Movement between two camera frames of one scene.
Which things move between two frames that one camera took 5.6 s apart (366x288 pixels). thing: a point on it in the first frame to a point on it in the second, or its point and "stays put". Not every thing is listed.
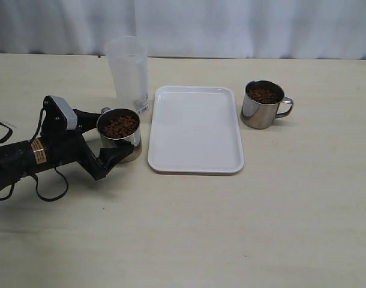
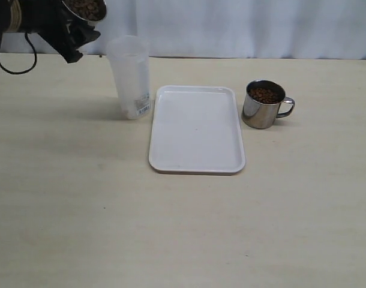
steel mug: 118,125 to 90,11
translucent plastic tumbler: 128,56 stays put
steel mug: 264,102 stays put
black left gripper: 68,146 to 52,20
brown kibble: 122,126 to 87,9
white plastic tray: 194,131 stays put
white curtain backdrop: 204,29 stays put
